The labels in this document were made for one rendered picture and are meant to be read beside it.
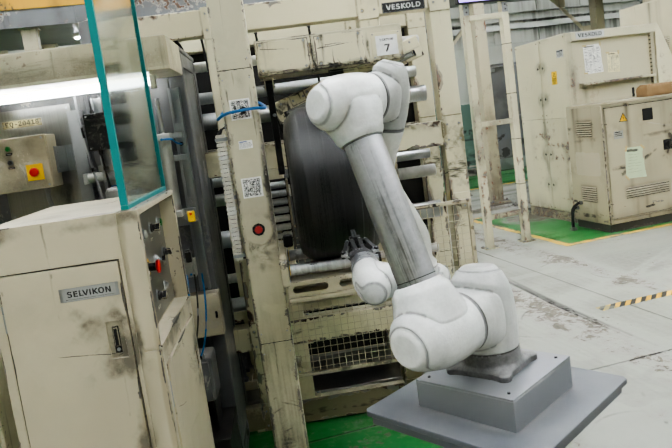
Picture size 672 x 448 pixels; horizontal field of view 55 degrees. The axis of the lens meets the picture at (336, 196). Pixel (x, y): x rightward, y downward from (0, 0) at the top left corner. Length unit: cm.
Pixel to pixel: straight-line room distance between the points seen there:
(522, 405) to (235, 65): 150
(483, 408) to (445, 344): 23
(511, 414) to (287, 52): 166
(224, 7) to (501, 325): 147
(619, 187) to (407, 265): 527
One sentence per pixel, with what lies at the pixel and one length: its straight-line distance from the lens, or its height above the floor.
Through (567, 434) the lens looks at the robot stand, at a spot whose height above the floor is 65.
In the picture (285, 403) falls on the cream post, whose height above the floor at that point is 37.
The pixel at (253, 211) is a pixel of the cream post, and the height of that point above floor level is 113.
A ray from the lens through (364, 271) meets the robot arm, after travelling 189.
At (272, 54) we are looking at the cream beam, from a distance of 265.
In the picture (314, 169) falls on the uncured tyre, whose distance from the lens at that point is 218.
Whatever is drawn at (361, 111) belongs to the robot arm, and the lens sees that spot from 156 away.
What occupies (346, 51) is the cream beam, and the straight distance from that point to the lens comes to 267.
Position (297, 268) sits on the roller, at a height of 91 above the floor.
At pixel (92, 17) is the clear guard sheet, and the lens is 173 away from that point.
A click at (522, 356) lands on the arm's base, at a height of 75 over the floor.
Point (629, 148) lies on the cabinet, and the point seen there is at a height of 79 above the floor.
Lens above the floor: 142
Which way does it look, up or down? 7 degrees down
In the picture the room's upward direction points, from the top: 8 degrees counter-clockwise
